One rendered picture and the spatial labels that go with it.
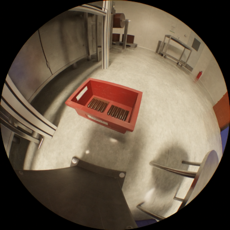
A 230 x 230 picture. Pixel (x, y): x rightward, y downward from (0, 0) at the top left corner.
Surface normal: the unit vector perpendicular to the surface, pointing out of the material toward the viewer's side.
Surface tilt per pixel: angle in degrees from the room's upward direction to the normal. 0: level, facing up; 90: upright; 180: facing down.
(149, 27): 90
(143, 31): 90
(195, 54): 90
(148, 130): 0
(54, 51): 90
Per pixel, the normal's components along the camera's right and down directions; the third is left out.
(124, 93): -0.36, 0.79
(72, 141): 0.06, -0.51
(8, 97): 0.94, 0.33
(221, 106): -0.92, -0.36
